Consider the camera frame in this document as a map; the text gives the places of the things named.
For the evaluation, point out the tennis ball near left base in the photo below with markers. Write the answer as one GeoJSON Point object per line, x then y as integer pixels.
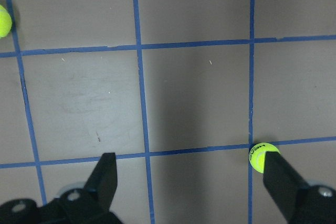
{"type": "Point", "coordinates": [5, 22]}

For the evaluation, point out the tennis ball centre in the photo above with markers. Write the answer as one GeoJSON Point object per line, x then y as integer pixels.
{"type": "Point", "coordinates": [257, 155]}

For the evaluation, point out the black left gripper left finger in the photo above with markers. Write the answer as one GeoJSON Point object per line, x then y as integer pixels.
{"type": "Point", "coordinates": [102, 183]}

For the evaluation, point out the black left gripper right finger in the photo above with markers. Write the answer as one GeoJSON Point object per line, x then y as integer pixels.
{"type": "Point", "coordinates": [284, 184]}

